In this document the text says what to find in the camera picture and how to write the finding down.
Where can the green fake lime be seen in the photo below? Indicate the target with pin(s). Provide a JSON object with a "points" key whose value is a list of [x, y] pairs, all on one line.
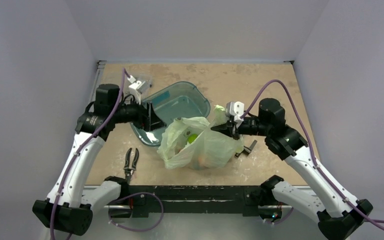
{"points": [[191, 138]]}

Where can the aluminium frame rail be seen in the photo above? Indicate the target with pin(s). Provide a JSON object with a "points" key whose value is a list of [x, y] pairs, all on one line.
{"points": [[97, 78]]}

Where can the teal plastic bin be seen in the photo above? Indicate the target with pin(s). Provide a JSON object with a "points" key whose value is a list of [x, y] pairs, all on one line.
{"points": [[181, 99]]}

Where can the light green plastic bag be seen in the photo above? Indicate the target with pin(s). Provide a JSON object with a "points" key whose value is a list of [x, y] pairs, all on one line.
{"points": [[211, 149]]}

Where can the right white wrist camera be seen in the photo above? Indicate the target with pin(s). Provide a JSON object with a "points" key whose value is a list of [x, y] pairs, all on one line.
{"points": [[234, 111]]}

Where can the black metal clamp tool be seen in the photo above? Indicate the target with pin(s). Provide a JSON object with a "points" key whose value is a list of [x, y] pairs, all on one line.
{"points": [[246, 149]]}

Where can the black handled pliers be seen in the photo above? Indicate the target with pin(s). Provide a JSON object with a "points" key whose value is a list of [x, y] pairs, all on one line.
{"points": [[130, 165]]}

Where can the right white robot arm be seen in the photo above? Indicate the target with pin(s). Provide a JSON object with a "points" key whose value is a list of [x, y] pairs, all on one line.
{"points": [[335, 210]]}

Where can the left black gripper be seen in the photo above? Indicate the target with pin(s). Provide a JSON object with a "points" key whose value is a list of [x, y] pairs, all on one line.
{"points": [[147, 118]]}

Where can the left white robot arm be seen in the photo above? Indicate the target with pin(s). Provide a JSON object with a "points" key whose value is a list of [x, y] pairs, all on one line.
{"points": [[66, 208]]}

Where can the clear plastic organizer box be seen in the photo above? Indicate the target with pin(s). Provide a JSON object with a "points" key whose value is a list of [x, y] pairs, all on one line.
{"points": [[140, 79]]}

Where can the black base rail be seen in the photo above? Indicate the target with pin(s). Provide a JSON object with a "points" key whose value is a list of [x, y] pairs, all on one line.
{"points": [[248, 201]]}

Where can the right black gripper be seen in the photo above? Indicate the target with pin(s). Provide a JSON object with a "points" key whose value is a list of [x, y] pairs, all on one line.
{"points": [[232, 128]]}

